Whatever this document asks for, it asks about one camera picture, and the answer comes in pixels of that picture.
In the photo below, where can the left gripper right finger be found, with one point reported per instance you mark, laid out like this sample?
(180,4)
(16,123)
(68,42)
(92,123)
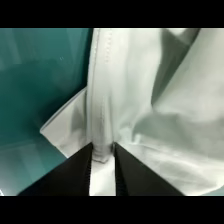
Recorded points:
(140,176)

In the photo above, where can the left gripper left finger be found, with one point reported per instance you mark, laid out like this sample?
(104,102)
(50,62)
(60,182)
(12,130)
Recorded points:
(68,176)

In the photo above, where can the white shirt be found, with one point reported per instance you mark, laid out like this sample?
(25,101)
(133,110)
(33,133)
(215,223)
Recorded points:
(133,86)

